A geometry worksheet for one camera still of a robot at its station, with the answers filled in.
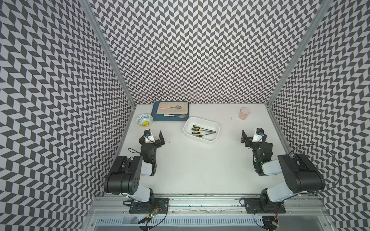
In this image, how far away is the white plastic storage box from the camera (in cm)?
98

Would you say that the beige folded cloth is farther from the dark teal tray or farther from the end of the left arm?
the end of the left arm

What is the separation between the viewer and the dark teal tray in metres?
1.12

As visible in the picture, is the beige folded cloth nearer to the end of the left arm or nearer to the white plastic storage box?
the white plastic storage box

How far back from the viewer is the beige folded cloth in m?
1.13

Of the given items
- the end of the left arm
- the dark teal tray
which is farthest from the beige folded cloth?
the end of the left arm
